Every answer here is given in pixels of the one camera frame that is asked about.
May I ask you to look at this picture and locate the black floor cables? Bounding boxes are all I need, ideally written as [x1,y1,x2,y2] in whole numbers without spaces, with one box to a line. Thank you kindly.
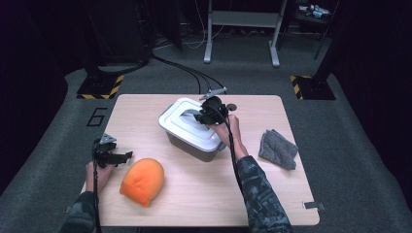
[152,54,227,95]

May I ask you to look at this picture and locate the grey microfibre cloth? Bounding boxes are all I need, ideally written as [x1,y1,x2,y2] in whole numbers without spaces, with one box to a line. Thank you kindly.
[257,128,299,171]

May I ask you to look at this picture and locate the hand-held gripper black cable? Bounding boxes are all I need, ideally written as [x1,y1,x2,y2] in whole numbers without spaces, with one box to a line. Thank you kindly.
[91,145,102,233]
[223,110,245,192]

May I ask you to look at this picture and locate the dark cabinet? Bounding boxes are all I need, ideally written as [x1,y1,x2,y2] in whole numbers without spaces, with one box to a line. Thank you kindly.
[81,0,154,66]

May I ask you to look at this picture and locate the person's left hand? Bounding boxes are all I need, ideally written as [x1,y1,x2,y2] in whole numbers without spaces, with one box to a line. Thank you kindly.
[85,161,115,196]

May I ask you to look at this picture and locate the right hand-held gripper black cable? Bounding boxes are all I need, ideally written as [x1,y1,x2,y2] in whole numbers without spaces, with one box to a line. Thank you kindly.
[223,110,245,192]

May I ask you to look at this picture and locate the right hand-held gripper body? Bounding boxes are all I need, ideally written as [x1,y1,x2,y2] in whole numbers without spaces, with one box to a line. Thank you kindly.
[198,86,229,126]

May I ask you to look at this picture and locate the dark shelf with small things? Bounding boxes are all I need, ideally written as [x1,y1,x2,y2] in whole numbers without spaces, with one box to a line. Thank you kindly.
[292,0,334,33]

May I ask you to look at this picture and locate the black striped stand base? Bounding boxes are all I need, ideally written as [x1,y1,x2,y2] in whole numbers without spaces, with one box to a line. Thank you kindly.
[76,61,125,100]
[290,57,337,101]

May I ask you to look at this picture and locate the clear grey storage box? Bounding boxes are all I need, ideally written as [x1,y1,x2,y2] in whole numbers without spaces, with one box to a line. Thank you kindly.
[164,130,227,163]

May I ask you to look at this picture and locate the person's right hand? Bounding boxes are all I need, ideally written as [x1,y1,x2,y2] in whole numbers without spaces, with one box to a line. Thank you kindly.
[209,115,250,162]

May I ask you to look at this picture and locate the left hand-held gripper black cable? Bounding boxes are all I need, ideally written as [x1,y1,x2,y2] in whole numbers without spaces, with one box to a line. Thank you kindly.
[91,145,102,233]

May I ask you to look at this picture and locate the orange plush toy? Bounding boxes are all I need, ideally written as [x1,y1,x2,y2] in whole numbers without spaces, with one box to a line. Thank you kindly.
[120,157,165,208]

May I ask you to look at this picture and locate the white metal table frame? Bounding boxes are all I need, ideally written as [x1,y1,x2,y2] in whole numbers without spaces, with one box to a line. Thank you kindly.
[203,0,288,68]

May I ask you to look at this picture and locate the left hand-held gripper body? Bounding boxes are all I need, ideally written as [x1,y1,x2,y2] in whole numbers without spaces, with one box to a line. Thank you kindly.
[92,133,119,169]

